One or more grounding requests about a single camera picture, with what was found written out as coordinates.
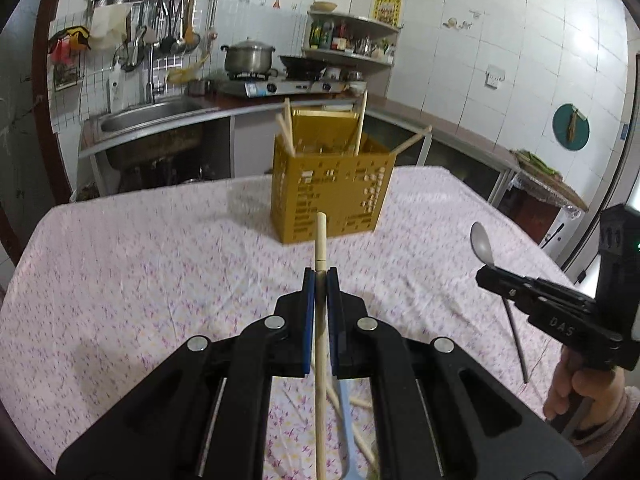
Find yellow mesh bag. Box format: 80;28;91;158
165;52;211;86

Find kitchen counter with cabinets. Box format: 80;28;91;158
235;92;523;206

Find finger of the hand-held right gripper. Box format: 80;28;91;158
492;265;597;304
475;271;594;319

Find black wok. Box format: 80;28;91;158
277;54;328;77

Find metal hanging skimmer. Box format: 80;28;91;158
170;0;188;56

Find gas stove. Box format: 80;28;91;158
217;71;368;98

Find grey corner shelf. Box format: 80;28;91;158
302;9;401;66

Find yellow wall poster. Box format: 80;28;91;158
372;0;403;25

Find person's right hand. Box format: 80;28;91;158
544;347;628;422

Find green vegetables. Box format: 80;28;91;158
511;149;563;176

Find grey spoon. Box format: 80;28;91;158
469;221;530;384

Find red and yellow bag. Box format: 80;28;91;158
47;25;93;66

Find black hanging ladle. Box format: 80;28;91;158
159;0;176;55

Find person's right forearm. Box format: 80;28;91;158
560;390;640;461

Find orange hanging spatula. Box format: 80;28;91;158
182;0;202;53

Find yellow perforated utensil holder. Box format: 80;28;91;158
270;107;398;245

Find light blue plastic spoon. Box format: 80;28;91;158
334;379;361;480

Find steel pot with lid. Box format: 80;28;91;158
221;37;277;75

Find wire wall basket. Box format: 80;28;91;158
52;62;83;93

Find wooden chopping board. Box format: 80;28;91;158
515;157;590;213

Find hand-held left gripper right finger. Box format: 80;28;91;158
325;267;586;480

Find green round board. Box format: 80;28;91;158
552;103;591;152

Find steel kitchen sink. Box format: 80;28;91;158
77;97;236;171

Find metal faucet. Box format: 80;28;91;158
131;25;166;103

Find white soap bottle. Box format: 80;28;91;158
107;62;123;111

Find white wall socket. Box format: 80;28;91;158
484;64;507;91

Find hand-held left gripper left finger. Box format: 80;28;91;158
56;267;317;480

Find white hanging cloth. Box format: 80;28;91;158
90;2;132;51

